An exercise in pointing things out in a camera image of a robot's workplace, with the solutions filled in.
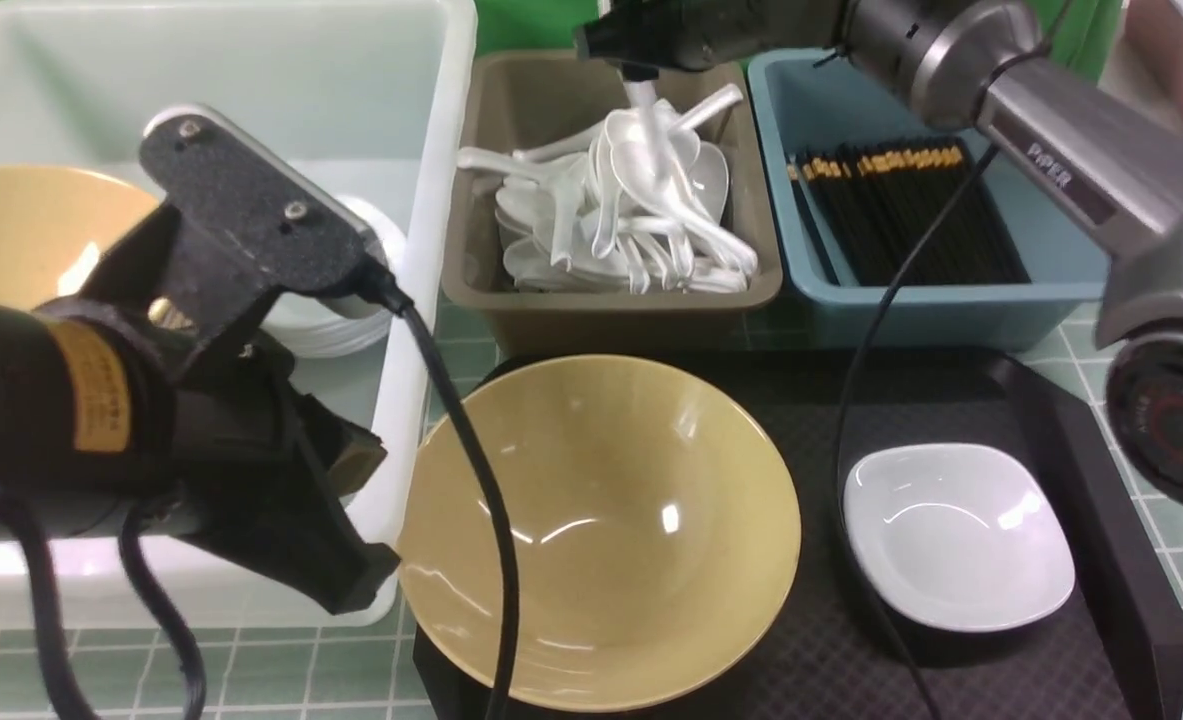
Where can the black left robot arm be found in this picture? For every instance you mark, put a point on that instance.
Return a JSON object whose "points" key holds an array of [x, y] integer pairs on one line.
{"points": [[32, 400]]}

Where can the black plastic serving tray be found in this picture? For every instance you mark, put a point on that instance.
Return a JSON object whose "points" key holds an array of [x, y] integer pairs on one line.
{"points": [[1115, 651]]}

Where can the brown plastic spoon bin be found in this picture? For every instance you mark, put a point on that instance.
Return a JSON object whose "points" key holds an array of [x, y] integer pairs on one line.
{"points": [[525, 98]]}

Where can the blue plastic chopstick bin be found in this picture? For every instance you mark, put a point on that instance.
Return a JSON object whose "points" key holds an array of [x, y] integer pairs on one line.
{"points": [[804, 102]]}

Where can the white ceramic soup spoon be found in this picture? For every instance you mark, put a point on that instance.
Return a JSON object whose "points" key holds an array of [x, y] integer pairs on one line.
{"points": [[650, 170]]}

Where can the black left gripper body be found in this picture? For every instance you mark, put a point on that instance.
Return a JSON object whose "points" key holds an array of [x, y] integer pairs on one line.
{"points": [[180, 418]]}

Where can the yellow noodle bowl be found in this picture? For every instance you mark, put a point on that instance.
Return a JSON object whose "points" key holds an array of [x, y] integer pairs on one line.
{"points": [[656, 526]]}

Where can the bundle of black chopsticks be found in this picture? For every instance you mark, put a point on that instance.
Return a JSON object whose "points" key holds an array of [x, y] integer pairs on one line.
{"points": [[865, 207]]}

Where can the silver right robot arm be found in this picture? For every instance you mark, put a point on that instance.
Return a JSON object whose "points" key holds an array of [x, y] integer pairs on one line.
{"points": [[982, 64]]}

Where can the pile of white spoons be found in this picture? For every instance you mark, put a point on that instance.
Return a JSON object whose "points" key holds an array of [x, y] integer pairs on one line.
{"points": [[567, 225]]}

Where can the stack of yellow bowls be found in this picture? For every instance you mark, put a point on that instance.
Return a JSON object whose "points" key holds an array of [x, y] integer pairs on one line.
{"points": [[55, 224]]}

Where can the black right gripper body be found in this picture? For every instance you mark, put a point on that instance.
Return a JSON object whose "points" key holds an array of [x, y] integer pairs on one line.
{"points": [[694, 36]]}

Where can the large white plastic tub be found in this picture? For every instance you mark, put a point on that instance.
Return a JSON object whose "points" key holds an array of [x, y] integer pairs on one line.
{"points": [[366, 99]]}

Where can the stack of white dishes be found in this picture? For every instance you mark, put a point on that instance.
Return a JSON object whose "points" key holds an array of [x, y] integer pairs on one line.
{"points": [[309, 329]]}

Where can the white square sauce dish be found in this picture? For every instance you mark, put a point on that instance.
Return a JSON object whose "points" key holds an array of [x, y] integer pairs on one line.
{"points": [[957, 537]]}

